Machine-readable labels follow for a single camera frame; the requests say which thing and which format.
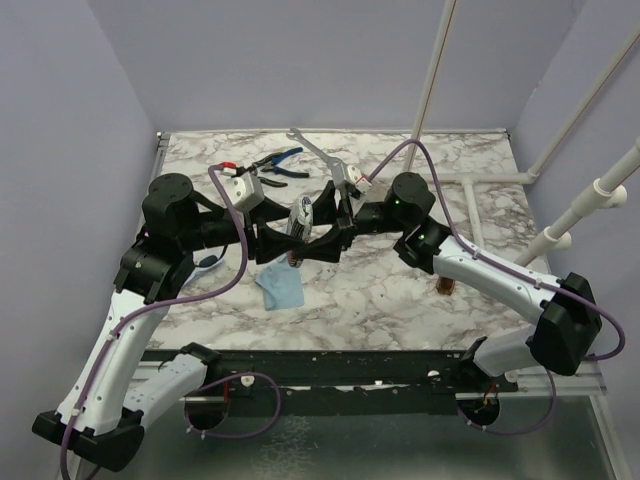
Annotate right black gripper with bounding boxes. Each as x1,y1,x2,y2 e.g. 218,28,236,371
288,182,408,264

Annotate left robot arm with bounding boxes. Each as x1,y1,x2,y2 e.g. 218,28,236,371
32,167,297,479

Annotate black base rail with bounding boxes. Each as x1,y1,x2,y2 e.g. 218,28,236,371
144,347,521,417

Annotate black handled cutters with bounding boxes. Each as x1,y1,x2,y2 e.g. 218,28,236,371
258,177,288,188

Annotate silver open-end wrench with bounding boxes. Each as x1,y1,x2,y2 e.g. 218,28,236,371
286,128,342,169

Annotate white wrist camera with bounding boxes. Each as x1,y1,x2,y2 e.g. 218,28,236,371
329,158,372,199
223,172,265,213

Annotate white PVC pipe frame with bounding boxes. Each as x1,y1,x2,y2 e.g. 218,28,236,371
398,0,640,266

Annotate blue handled pliers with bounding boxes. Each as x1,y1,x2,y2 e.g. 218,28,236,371
246,147,310,179

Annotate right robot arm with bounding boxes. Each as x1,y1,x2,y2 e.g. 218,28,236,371
294,173,602,391

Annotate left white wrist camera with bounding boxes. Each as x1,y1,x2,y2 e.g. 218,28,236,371
223,172,265,213

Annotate aluminium extrusion rail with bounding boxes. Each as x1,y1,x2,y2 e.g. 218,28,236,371
53,131,168,480

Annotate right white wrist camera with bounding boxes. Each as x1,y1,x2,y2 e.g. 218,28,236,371
329,158,372,199

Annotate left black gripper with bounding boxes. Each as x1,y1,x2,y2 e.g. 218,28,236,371
180,195,305,262

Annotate brown sunglasses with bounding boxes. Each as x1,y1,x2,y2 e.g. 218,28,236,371
436,276,456,296

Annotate light blue cleaning cloth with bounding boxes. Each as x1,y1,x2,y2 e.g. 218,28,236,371
256,259,305,311

